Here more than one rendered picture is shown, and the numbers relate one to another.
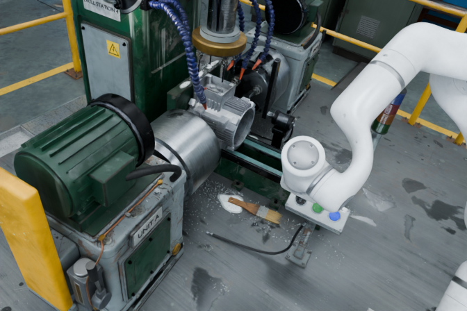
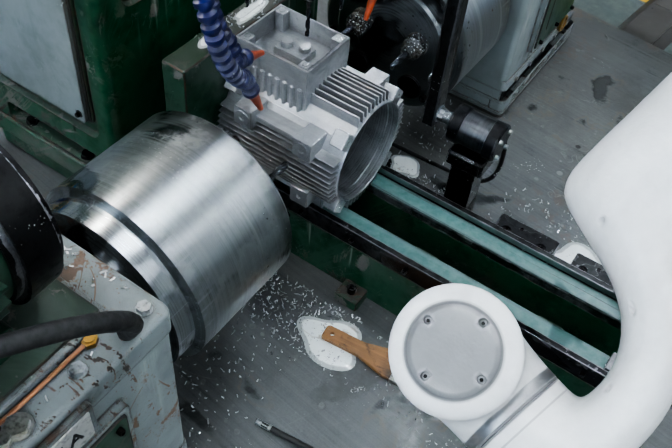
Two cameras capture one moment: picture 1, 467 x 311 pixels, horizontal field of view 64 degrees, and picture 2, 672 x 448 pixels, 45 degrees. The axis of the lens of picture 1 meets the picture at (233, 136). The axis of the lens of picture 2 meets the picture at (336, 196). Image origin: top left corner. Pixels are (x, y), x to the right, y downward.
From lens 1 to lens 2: 0.27 m
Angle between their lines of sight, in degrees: 9
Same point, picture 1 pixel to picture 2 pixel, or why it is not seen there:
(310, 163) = (472, 381)
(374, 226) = not seen: outside the picture
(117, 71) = (36, 0)
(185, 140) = (186, 208)
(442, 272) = not seen: outside the picture
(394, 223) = not seen: outside the picture
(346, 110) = (609, 203)
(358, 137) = (639, 297)
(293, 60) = not seen: outside the picture
